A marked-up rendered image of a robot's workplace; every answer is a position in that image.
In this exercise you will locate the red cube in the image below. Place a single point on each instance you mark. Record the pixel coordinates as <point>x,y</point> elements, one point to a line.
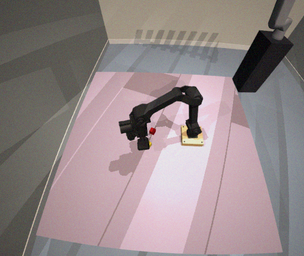
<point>152,131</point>

